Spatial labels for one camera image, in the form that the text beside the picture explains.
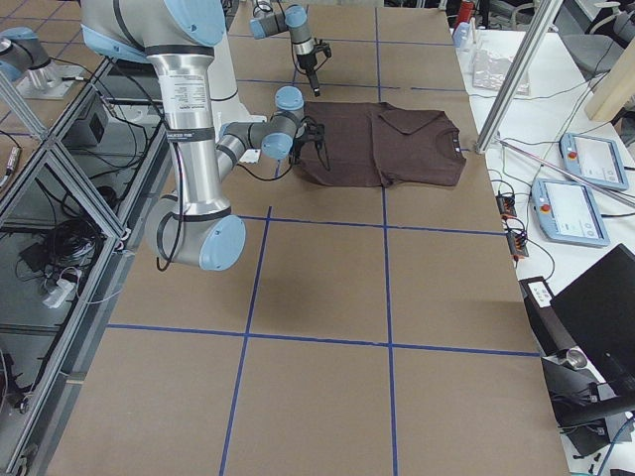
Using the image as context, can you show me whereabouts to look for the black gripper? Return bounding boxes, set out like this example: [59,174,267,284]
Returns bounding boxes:
[296,52,320,96]
[289,131,312,166]

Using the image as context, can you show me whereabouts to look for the brown t-shirt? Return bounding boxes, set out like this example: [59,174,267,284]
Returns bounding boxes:
[298,102,466,187]

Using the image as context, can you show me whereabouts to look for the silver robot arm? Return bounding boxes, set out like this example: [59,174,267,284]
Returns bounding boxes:
[81,1,305,271]
[1,1,321,113]

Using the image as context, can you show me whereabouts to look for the red fire extinguisher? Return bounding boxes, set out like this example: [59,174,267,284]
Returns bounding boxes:
[456,0,475,25]

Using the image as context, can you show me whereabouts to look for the silver foil bag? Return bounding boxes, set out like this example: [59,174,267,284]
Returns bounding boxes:
[471,50,514,91]

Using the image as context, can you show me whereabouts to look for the grey power adapter box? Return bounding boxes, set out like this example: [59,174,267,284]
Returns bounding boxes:
[63,105,108,147]

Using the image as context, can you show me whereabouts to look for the orange circuit board far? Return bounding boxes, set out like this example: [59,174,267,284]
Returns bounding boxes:
[496,193,518,220]

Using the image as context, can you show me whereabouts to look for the orange circuit board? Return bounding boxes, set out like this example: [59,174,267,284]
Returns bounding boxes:
[506,228,529,261]
[496,193,518,220]

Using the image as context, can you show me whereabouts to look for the orange circuit board near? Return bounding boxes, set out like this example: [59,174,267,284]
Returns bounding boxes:
[506,228,529,261]

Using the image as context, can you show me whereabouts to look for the black box white label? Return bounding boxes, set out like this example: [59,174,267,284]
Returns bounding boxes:
[519,277,554,308]

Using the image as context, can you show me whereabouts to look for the white power strip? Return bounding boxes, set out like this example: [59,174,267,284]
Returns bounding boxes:
[43,278,75,308]

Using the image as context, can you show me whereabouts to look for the near teach pendant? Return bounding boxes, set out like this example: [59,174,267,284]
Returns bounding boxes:
[531,178,610,248]

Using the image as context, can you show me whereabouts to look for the teach pendant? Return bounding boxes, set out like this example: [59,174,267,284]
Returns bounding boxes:
[531,178,610,248]
[560,133,629,191]

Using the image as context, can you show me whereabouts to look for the far teach pendant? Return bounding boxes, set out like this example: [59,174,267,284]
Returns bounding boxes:
[560,133,629,191]

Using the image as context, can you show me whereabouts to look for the wooden beam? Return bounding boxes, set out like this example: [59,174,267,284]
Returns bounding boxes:
[584,40,634,122]

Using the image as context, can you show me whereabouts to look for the black laptop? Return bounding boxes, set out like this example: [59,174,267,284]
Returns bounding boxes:
[552,244,634,395]

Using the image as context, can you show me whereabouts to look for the silver metal cup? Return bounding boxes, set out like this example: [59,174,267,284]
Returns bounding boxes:
[556,348,588,371]

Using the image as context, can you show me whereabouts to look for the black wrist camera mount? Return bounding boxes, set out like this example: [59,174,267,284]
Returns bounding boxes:
[314,39,332,59]
[304,123,325,149]

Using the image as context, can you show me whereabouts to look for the aluminium frame post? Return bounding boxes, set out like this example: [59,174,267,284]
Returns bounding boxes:
[475,0,564,154]

